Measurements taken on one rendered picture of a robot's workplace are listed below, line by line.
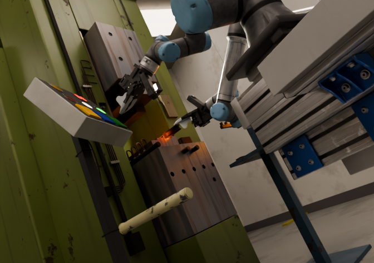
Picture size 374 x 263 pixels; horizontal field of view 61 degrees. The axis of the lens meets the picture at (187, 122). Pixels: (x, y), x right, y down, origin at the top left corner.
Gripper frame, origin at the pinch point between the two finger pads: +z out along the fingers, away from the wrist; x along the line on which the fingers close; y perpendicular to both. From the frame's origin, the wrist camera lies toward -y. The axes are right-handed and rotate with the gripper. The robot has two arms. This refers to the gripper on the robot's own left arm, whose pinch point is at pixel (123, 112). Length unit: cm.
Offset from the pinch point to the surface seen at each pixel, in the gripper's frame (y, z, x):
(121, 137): -5.5, 8.8, -0.4
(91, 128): -5.5, 8.6, 21.1
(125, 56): 44, -23, -41
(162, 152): -12.6, 8.3, -30.6
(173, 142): -7, 3, -50
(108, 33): 59, -29, -36
